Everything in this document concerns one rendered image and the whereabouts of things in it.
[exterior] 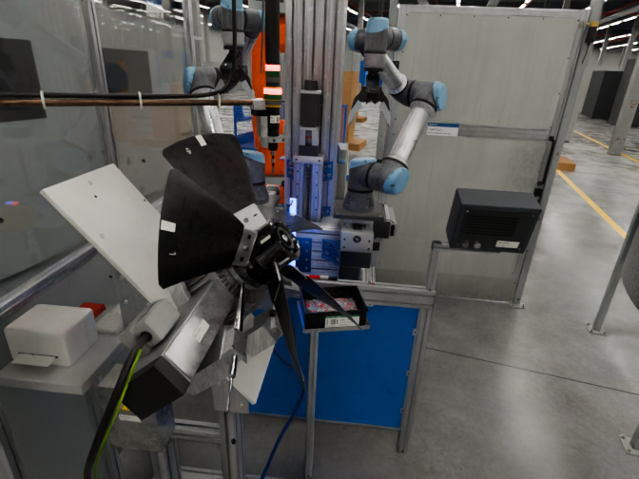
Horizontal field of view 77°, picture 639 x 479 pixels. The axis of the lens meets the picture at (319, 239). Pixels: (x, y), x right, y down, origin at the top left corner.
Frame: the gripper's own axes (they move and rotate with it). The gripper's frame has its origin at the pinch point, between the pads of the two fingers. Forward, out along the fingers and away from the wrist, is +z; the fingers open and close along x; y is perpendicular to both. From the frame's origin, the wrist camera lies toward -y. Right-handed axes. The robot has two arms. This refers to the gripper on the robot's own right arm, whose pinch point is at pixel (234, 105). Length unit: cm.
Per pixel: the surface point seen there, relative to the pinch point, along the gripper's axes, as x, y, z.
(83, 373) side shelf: 21, -75, 62
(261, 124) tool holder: -23, -54, -1
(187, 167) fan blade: -5, -56, 10
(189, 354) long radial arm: -18, -93, 37
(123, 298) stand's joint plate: 10, -69, 42
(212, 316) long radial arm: -18, -81, 37
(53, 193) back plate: 17, -75, 13
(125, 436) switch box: 11, -77, 81
